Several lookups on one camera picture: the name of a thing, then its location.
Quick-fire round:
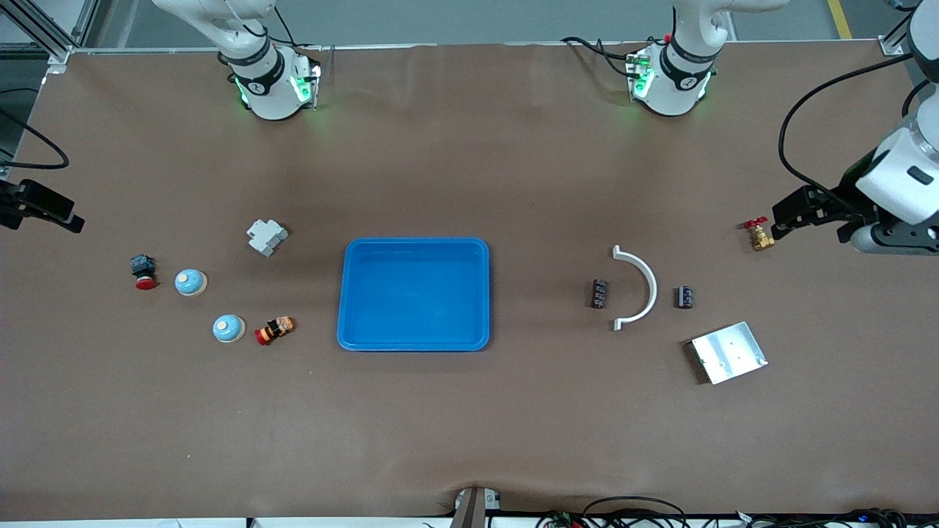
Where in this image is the light blue call bell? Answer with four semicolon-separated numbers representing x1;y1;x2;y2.
174;268;208;298
212;314;246;344

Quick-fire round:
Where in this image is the red mushroom pushbutton black base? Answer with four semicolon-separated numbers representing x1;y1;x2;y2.
130;254;158;291

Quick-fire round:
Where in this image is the square aluminium plate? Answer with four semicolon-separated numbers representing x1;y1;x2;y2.
690;320;770;386

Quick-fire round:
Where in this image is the white circuit breaker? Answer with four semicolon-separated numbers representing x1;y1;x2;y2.
246;219;289;257

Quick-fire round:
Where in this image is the red yellow emergency stop button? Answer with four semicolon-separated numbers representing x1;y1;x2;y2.
254;315;296;347

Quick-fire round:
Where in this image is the blue plastic tray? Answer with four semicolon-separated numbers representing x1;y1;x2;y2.
336;236;491;353

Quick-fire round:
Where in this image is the brown table cover sheet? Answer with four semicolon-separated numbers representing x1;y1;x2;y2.
0;40;939;520

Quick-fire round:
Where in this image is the brass valve red handle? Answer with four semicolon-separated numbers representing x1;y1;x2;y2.
742;217;776;252

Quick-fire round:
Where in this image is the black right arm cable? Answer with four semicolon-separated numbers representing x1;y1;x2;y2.
0;88;70;171

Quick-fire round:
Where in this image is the aluminium frame post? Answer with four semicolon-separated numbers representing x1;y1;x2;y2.
0;0;100;65
879;0;914;56

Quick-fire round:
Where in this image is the white curved plastic bracket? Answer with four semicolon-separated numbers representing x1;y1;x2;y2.
613;246;657;331

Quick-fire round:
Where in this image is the black left base cable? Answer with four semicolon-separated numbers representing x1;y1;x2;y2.
561;35;639;78

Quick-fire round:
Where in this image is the black base cable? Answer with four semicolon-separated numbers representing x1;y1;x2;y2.
271;4;324;52
561;35;639;78

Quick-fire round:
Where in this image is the black right base cable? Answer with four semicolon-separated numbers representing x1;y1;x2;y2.
271;4;324;52

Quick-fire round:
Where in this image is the tangled cable bundle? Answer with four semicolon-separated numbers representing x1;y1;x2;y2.
536;506;939;528

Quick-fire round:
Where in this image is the black looped cable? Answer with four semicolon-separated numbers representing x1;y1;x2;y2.
583;496;687;528

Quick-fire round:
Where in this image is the grey metal mount bracket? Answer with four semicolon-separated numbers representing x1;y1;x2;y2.
449;486;503;528

